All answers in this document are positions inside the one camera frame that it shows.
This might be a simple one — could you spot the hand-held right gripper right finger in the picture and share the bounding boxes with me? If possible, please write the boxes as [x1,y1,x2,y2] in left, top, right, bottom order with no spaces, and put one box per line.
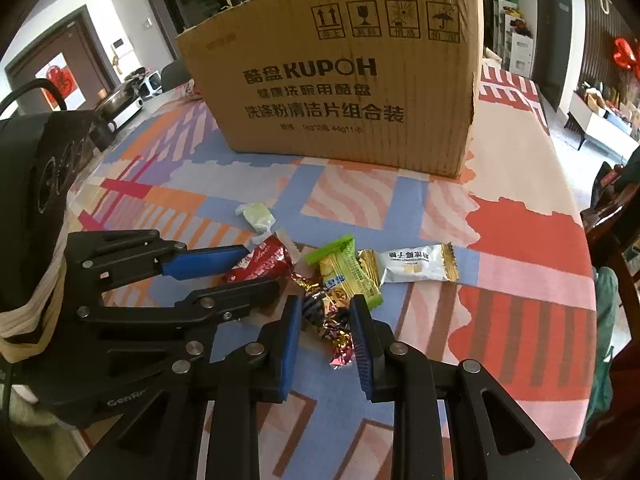
[348,294,576,480]

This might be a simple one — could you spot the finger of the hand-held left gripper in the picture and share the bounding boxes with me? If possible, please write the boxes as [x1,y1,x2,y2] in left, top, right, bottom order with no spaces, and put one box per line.
[65,230,251,291]
[75,276,281,358]

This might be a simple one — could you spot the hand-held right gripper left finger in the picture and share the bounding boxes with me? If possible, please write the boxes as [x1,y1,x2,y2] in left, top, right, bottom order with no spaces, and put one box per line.
[67,294,304,480]

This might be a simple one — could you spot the shiny foil candy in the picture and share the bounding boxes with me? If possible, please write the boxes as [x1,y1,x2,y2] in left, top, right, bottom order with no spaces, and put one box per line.
[302,295,358,368]

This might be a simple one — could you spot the red snack packet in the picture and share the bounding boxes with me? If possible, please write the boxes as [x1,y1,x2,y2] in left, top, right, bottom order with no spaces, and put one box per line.
[221,235,296,283]

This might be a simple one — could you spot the gold foil candy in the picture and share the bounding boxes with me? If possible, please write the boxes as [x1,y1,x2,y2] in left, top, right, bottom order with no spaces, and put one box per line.
[294,272,326,297]

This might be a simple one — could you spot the pale green candy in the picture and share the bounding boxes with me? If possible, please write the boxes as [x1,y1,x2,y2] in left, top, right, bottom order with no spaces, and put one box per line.
[236,201,278,234]

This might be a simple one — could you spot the green yellow snack packet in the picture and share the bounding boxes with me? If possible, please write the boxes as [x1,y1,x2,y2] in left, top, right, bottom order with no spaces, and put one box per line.
[305,235,385,308]

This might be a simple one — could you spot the white gold-edged snack packet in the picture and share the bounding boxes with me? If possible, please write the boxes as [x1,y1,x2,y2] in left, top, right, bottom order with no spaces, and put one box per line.
[360,242,460,285]

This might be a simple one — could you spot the brown cardboard box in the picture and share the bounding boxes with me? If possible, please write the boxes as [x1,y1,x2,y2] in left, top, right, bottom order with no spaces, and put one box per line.
[175,0,485,180]

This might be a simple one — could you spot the person's left hand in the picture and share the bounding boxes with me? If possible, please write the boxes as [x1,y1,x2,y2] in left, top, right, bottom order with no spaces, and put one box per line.
[0,247,69,361]

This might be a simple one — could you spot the red and white door poster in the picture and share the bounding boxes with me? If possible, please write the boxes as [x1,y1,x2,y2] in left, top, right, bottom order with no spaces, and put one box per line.
[35,52,81,108]

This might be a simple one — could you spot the white electric cooker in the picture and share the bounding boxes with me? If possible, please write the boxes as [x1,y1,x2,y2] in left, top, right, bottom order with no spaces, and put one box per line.
[112,100,146,128]

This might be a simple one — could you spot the steel cooking pot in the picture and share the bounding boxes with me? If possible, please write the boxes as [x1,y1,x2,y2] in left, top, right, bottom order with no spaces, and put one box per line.
[92,80,146,116]

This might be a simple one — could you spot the small white oven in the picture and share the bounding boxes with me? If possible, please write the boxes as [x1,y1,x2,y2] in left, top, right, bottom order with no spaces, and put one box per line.
[137,72,163,98]

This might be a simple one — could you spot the brown entrance door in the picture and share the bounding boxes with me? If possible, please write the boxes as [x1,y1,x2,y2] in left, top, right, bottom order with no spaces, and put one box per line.
[5,5,113,111]

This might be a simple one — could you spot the grey dining chair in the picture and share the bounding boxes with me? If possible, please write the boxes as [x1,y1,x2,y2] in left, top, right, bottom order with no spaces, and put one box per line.
[160,59,193,93]

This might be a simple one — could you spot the teal cloth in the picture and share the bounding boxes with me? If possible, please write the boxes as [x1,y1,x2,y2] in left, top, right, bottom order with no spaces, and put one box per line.
[587,266,618,413]

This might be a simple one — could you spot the brown wooden chair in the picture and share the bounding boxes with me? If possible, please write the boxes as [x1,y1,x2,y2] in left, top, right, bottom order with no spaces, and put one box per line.
[580,195,640,341]

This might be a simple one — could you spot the white low cabinet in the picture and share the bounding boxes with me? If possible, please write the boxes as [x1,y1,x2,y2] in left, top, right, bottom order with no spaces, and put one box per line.
[567,92,640,151]

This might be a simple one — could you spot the white toy shelf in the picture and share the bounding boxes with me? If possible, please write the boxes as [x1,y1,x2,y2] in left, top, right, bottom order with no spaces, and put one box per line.
[492,0,535,78]

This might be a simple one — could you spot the dark interior door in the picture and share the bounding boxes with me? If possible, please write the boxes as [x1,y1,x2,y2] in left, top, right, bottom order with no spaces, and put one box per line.
[530,0,573,116]

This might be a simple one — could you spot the red foil balloons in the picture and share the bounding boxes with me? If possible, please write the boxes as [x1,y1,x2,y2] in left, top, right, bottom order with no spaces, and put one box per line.
[612,37,640,78]

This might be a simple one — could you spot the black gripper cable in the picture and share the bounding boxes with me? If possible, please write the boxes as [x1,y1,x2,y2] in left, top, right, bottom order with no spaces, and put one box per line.
[0,79,68,116]

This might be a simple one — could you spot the dark slatted wall panel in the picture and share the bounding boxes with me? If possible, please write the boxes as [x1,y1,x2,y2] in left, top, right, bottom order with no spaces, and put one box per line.
[580,0,640,91]

